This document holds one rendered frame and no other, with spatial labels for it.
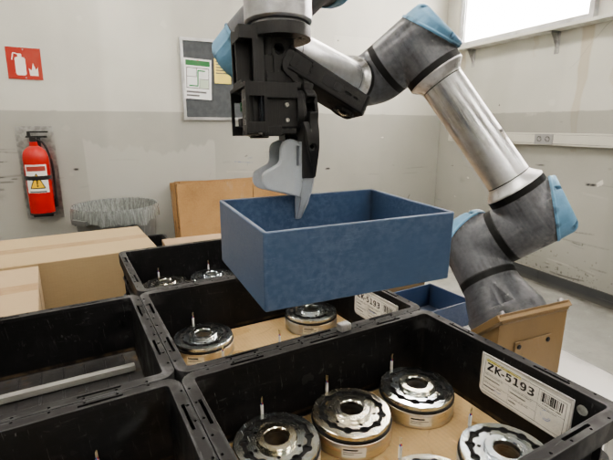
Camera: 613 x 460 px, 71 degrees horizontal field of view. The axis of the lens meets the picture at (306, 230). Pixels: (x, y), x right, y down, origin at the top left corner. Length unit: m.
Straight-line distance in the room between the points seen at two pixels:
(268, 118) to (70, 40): 3.19
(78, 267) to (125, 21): 2.63
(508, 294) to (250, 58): 0.64
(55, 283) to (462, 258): 0.96
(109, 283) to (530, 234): 1.00
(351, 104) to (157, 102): 3.11
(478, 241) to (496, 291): 0.11
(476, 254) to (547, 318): 0.17
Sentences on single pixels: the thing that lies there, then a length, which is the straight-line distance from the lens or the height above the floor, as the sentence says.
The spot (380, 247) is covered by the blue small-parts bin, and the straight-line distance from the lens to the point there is 0.41.
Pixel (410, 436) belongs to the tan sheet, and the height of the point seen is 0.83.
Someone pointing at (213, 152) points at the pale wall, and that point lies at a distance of 3.65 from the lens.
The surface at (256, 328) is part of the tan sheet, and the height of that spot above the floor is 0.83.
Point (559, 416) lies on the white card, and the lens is 0.63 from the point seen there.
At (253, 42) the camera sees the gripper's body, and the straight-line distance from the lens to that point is 0.50.
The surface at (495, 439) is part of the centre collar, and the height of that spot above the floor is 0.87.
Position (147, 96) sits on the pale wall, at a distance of 3.58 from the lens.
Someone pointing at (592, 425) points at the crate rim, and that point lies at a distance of 0.55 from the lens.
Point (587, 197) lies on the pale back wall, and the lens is 3.64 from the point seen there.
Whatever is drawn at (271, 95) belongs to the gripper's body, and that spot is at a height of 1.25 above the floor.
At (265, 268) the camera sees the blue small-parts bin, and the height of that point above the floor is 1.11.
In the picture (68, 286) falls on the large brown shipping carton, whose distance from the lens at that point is 1.24.
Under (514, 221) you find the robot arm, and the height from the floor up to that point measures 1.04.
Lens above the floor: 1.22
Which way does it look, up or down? 14 degrees down
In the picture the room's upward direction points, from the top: straight up
